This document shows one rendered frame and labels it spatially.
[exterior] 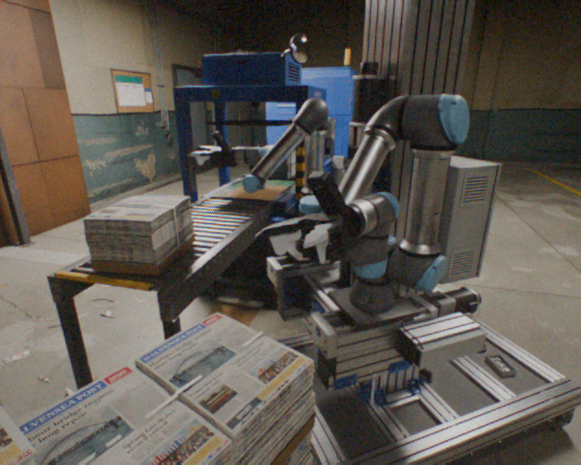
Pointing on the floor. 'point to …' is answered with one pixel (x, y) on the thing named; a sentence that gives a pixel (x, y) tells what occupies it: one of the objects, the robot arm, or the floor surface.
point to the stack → (186, 405)
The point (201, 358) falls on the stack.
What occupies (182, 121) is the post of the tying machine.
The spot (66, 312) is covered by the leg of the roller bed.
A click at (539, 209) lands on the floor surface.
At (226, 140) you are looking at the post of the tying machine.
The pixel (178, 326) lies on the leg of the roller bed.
